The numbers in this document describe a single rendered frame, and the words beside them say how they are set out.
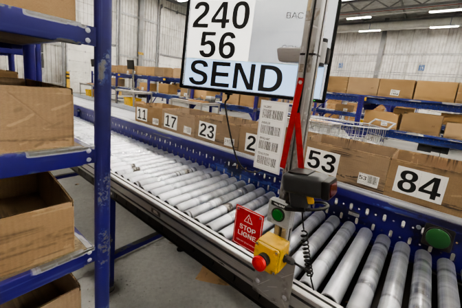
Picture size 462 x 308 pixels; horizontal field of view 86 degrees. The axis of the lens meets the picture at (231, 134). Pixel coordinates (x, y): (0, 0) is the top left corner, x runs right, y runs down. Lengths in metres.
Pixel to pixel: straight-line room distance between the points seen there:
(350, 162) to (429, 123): 4.27
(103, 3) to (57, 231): 0.40
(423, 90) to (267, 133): 5.14
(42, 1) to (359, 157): 1.16
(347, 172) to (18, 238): 1.15
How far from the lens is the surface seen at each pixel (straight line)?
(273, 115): 0.69
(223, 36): 0.86
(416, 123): 5.49
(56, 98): 0.51
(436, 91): 5.74
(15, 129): 0.50
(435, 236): 1.21
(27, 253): 0.57
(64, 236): 0.57
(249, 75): 0.81
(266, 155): 0.71
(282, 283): 0.83
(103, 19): 0.49
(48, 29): 0.47
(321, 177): 0.61
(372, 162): 1.24
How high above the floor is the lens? 1.27
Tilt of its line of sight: 11 degrees down
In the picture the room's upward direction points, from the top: 6 degrees clockwise
